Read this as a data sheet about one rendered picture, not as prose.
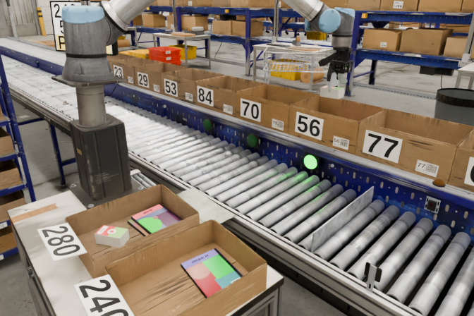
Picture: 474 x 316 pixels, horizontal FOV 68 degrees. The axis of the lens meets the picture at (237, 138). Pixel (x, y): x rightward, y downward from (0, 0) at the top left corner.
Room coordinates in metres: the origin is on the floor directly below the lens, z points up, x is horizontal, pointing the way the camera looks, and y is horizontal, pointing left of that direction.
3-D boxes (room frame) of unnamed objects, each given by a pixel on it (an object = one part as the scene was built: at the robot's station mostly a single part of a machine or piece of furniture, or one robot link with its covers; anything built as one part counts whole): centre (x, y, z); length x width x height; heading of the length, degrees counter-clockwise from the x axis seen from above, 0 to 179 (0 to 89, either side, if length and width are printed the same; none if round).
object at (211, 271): (0.86, 0.07, 0.76); 0.19 x 0.14 x 0.02; 35
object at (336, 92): (1.68, -0.46, 1.14); 0.10 x 0.06 x 0.05; 45
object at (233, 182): (1.56, -0.03, 0.72); 0.52 x 0.05 x 0.05; 135
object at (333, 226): (1.17, -0.43, 0.76); 0.46 x 0.01 x 0.09; 135
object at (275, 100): (2.00, -0.23, 0.96); 0.39 x 0.29 x 0.17; 45
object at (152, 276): (0.81, 0.15, 0.80); 0.38 x 0.28 x 0.10; 128
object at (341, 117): (1.73, -0.51, 0.96); 0.39 x 0.29 x 0.17; 45
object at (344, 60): (1.66, -0.49, 1.29); 0.09 x 0.08 x 0.12; 45
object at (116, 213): (1.05, 0.37, 0.80); 0.38 x 0.28 x 0.10; 130
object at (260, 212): (1.38, -0.22, 0.72); 0.52 x 0.05 x 0.05; 135
